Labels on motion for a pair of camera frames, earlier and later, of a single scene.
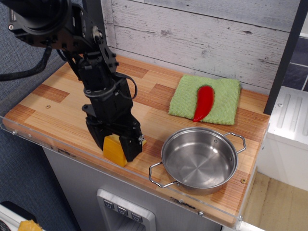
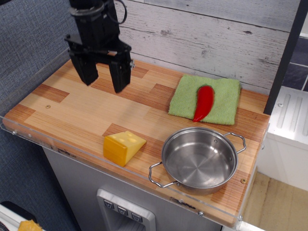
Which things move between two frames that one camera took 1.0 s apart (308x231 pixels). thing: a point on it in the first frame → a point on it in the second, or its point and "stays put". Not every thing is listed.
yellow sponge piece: (29, 225) stays put
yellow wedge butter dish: (112, 149) stays put
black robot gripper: (111, 111) → (98, 40)
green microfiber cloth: (224, 108) stays put
